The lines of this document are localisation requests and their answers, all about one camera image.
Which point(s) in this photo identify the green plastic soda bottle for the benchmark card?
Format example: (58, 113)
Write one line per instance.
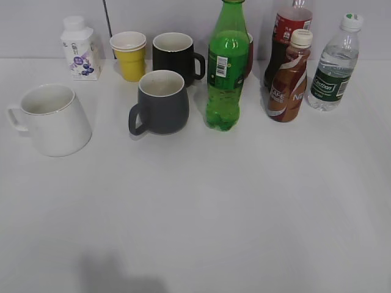
(228, 52)

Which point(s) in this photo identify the white ceramic mug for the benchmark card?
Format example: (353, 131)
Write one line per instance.
(54, 118)

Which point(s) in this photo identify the yellow paper cup stack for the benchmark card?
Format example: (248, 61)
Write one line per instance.
(129, 49)

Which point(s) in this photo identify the grey ceramic mug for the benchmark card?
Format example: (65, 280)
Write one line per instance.
(162, 104)

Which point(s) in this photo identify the black ceramic mug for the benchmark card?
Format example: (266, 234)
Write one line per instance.
(174, 51)

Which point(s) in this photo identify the brown coffee drink bottle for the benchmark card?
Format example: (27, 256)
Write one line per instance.
(290, 82)

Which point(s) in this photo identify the dark red ceramic mug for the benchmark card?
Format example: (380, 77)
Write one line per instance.
(250, 55)

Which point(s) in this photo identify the white blueberry yogurt bottle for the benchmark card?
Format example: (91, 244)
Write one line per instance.
(81, 49)

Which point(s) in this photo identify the clear water bottle green label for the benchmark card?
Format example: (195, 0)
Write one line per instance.
(336, 65)

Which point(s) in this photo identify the red label cola bottle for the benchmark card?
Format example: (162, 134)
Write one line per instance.
(290, 17)

